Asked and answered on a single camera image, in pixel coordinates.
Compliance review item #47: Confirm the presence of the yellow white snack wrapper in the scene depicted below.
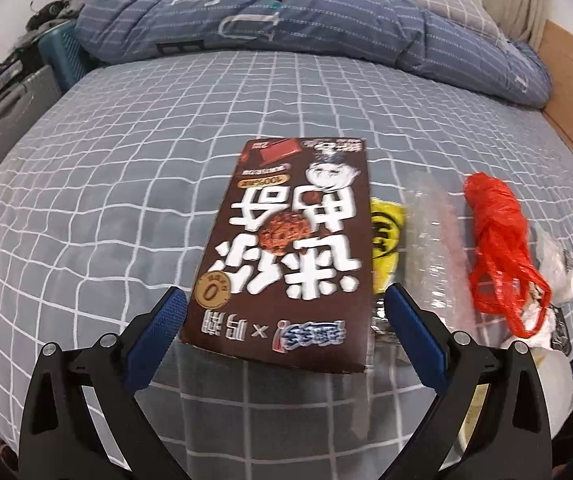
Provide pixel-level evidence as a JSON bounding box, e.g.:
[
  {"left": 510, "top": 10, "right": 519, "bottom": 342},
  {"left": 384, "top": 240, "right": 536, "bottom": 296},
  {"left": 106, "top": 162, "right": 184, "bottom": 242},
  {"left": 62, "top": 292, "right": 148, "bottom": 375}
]
[{"left": 370, "top": 197, "right": 406, "bottom": 295}]

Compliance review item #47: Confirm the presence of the brown cookie box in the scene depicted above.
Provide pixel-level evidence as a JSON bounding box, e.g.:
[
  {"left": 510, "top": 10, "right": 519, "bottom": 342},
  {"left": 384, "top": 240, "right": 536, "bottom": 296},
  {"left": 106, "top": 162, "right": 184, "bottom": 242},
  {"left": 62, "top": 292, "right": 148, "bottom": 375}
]
[{"left": 180, "top": 138, "right": 373, "bottom": 374}]

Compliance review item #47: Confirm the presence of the black patterned flat packet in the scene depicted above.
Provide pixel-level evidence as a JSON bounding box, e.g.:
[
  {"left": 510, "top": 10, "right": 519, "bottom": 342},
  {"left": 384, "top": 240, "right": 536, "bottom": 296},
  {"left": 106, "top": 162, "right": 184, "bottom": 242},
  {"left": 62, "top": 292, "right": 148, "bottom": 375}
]
[{"left": 550, "top": 306, "right": 572, "bottom": 356}]

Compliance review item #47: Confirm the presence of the white crumpled plastic wrapper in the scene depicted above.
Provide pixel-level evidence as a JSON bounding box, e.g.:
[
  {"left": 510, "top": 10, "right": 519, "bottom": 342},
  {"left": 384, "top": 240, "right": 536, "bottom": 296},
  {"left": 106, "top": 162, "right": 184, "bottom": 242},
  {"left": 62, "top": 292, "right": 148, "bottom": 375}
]
[{"left": 523, "top": 224, "right": 573, "bottom": 350}]

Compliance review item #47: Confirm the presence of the red plastic bag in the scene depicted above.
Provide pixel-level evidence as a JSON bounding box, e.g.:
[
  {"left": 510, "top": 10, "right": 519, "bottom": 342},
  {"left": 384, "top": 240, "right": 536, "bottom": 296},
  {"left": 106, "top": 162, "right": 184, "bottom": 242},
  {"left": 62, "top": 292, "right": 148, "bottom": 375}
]
[{"left": 463, "top": 172, "right": 551, "bottom": 338}]

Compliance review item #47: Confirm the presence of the small silver foil wrapper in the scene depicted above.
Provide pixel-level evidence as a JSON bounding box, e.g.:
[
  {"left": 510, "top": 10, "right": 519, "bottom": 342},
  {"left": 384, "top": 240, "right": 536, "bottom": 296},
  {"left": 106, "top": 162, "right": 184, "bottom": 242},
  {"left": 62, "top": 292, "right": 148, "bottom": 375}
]
[{"left": 371, "top": 294, "right": 396, "bottom": 339}]

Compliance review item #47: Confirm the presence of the clear bubble wrap bag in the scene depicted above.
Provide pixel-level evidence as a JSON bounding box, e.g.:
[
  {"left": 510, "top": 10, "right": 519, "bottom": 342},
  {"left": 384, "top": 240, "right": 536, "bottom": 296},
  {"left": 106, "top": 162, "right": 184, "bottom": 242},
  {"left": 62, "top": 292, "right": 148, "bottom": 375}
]
[{"left": 404, "top": 172, "right": 475, "bottom": 335}]

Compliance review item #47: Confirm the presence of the grey checked bed sheet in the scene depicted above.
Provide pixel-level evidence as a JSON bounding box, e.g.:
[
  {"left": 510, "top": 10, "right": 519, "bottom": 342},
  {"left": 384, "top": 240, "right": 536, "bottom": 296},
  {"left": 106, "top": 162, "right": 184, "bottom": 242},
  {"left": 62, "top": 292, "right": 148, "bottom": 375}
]
[{"left": 0, "top": 51, "right": 573, "bottom": 479}]

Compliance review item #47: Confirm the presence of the grey suitcase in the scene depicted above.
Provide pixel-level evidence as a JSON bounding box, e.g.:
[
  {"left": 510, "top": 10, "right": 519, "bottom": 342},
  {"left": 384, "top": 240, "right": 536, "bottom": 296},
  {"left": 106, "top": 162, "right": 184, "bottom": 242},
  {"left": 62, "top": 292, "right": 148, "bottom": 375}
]
[{"left": 0, "top": 65, "right": 62, "bottom": 164}]

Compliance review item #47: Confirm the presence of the teal suitcase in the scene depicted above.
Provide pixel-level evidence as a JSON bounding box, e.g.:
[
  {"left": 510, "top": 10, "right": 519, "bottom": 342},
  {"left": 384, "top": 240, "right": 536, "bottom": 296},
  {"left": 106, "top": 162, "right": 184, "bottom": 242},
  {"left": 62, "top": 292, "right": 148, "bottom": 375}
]
[{"left": 38, "top": 20, "right": 99, "bottom": 93}]

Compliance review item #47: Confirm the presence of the blue striped duvet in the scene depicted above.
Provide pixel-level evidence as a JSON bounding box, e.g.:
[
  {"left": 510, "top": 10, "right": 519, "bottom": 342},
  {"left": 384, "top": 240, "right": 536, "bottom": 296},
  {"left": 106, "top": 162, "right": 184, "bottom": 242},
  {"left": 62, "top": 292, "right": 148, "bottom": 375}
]
[{"left": 75, "top": 0, "right": 552, "bottom": 108}]

